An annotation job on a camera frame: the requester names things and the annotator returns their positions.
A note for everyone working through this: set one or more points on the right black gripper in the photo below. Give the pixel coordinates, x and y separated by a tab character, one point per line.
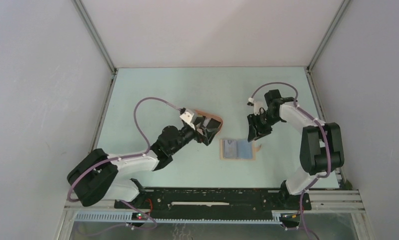
254	133

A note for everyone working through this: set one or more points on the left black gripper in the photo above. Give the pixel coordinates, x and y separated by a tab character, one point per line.
207	135

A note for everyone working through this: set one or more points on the pink oval tray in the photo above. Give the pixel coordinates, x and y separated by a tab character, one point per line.
212	116

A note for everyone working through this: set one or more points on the white grey credit card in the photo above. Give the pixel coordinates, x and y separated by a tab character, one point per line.
230	149

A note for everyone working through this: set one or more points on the tan leather card holder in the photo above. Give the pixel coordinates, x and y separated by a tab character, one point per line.
246	150

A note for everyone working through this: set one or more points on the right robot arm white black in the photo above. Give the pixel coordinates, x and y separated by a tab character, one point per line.
321	147

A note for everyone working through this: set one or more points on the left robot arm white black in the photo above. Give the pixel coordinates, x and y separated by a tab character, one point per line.
101	176

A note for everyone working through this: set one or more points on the right controller board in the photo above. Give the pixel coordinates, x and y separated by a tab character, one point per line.
290	220

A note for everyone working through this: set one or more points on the controller board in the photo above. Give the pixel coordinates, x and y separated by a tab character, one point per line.
140	217
290	220

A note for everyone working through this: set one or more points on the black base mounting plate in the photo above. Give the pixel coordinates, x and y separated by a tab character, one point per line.
227	204

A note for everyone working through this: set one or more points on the left controller board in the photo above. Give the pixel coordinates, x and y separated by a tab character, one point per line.
140	217

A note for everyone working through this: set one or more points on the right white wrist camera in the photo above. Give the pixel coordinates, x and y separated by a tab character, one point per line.
258	106

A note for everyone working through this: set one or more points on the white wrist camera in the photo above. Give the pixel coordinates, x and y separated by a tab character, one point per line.
188	116
258	106

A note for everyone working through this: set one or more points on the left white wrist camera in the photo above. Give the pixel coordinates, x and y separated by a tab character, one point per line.
188	116

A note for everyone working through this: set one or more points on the aluminium frame rail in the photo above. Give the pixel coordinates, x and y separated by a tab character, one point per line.
322	201

